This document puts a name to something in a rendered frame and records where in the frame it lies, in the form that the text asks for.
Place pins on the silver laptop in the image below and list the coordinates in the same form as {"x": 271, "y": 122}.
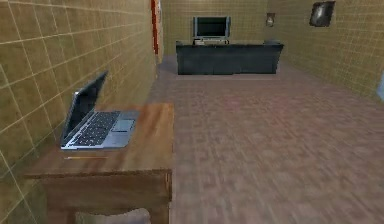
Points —
{"x": 96, "y": 128}

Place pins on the dark grey tv cabinet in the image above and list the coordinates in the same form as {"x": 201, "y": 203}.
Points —
{"x": 228, "y": 58}

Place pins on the small white box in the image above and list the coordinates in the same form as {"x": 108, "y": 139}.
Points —
{"x": 199, "y": 42}

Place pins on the brown wooden desk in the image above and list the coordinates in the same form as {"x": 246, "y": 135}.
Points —
{"x": 133, "y": 173}

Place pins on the silver television set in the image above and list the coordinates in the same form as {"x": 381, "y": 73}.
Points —
{"x": 211, "y": 27}

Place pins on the orange pencil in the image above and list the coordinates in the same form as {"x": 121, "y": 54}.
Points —
{"x": 86, "y": 157}

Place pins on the large dark framed picture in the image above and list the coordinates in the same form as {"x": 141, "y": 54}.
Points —
{"x": 321, "y": 13}

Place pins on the red door frame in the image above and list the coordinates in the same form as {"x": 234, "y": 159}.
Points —
{"x": 154, "y": 26}

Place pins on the small framed wall picture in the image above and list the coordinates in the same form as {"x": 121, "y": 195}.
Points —
{"x": 270, "y": 19}

